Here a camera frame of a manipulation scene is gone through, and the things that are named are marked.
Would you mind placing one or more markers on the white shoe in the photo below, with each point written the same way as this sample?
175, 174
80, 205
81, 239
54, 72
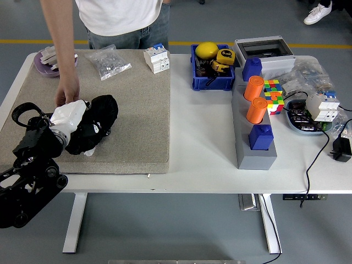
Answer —
316, 15

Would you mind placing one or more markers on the yellow round dome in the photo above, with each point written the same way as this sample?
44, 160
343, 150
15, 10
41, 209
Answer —
206, 50

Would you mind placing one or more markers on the grey-brown table mat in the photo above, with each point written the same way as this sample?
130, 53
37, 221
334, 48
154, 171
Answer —
132, 110

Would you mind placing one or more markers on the clear bag of small parts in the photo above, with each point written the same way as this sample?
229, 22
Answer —
308, 71

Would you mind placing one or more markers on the light blue tray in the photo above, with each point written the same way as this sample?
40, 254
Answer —
291, 123

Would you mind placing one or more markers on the person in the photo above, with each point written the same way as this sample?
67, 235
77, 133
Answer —
118, 16

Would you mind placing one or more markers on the white table leg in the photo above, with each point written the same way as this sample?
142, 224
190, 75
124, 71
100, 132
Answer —
266, 220
74, 225

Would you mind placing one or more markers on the blue plastic bin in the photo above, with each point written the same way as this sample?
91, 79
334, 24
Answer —
211, 83

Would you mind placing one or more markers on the colourful puzzle cube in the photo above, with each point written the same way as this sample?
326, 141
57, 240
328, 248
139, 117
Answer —
273, 96

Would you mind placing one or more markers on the grey block holder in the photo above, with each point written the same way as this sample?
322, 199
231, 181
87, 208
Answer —
255, 160

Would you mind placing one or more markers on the clear plastic bag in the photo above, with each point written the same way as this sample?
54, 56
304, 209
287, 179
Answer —
341, 123

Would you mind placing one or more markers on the grey electrical enclosure box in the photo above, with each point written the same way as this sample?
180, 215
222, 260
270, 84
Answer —
277, 64

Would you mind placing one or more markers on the blue block with knob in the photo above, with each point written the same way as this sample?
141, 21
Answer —
259, 138
250, 70

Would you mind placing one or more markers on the white circuit breaker blue switches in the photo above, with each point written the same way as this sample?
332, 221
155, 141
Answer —
320, 107
156, 60

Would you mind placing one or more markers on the clear bag of screws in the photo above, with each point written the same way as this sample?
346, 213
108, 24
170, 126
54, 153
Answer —
108, 63

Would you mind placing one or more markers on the black power adapter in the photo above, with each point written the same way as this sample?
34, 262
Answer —
342, 151

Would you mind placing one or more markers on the person's right forearm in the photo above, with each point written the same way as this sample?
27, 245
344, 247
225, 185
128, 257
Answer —
63, 49

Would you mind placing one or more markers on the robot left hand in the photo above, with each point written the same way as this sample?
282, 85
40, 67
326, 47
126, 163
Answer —
68, 115

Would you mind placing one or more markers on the yellow and black tape measure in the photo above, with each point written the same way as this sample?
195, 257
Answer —
219, 66

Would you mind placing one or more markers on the purple oval tray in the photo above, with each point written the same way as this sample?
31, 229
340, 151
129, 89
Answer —
41, 68

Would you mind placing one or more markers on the white plastic clip piece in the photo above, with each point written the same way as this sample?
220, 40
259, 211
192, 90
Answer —
54, 66
48, 53

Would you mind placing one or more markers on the person's right hand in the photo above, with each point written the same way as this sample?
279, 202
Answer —
67, 89

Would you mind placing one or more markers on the orange cylinder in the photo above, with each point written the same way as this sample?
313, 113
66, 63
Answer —
255, 111
253, 89

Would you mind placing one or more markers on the grey metal box under table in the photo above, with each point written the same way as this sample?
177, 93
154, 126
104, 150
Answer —
247, 202

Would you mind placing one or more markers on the black table control panel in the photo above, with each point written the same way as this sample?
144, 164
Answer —
294, 197

